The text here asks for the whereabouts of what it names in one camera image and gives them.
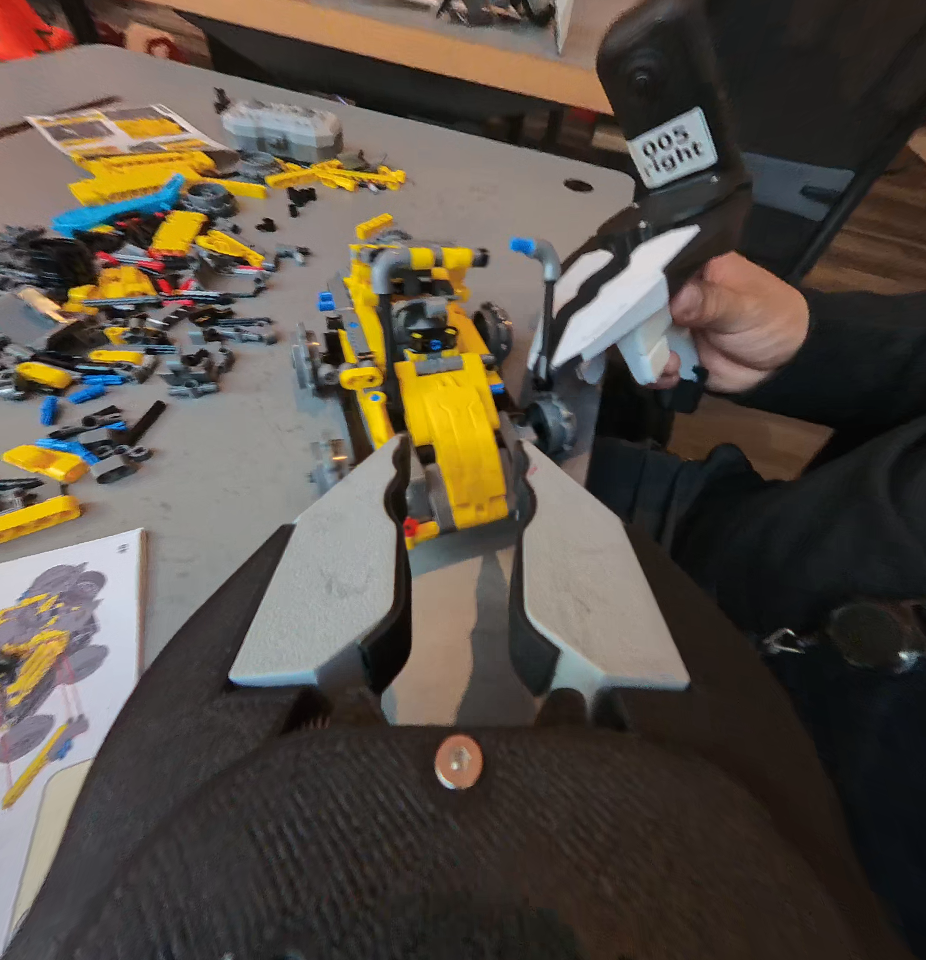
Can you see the grey small curved piece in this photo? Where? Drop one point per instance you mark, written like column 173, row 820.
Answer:
column 547, row 259

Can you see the yellow beam assembly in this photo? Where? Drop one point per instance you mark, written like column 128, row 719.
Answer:
column 335, row 176

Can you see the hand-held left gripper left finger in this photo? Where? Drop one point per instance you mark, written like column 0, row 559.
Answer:
column 320, row 600

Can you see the orange traffic cone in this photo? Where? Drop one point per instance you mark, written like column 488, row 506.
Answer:
column 20, row 26

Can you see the person's right hand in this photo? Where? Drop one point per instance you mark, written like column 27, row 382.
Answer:
column 740, row 322

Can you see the black long axle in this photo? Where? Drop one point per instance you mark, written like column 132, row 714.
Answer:
column 544, row 337

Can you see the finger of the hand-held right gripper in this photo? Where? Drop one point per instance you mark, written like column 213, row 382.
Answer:
column 628, row 300
column 583, row 270

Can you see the pile of mixed coloured pieces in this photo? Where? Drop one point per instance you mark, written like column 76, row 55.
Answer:
column 133, row 322

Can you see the black desk grommet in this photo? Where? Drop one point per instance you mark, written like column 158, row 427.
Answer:
column 578, row 184

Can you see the grey pin connector piece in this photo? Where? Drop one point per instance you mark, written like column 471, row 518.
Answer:
column 290, row 253

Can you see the yellow rectangular panel piece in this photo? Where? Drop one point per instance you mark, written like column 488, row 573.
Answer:
column 178, row 231

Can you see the yellow sticker sheet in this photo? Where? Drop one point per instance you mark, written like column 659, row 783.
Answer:
column 118, row 127

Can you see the black angled connector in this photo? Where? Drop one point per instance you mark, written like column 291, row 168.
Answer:
column 266, row 225

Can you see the instruction booklet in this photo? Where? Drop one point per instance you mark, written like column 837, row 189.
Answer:
column 58, row 637

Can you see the yellow stacked beam frame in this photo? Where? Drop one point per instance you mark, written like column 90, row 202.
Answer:
column 148, row 176

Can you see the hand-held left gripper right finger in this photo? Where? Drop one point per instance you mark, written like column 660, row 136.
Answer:
column 598, row 600

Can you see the dark grey sprocket wheel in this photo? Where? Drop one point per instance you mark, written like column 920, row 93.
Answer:
column 208, row 199
column 257, row 163

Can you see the blue brick separator tool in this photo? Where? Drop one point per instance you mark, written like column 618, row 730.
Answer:
column 110, row 210

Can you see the pile of grey track links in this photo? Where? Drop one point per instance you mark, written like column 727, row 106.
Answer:
column 5, row 255

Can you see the black connector cluster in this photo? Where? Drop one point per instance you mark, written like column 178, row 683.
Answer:
column 302, row 195

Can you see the person's right forearm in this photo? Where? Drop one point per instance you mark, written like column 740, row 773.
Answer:
column 868, row 352

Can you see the grey battery box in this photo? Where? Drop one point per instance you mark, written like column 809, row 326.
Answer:
column 283, row 127

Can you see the black wheel rim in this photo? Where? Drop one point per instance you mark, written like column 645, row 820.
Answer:
column 62, row 262

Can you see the blue pin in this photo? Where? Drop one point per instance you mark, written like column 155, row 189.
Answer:
column 521, row 244

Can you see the yellow toy vehicle model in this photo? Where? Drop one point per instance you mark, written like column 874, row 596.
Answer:
column 448, row 405

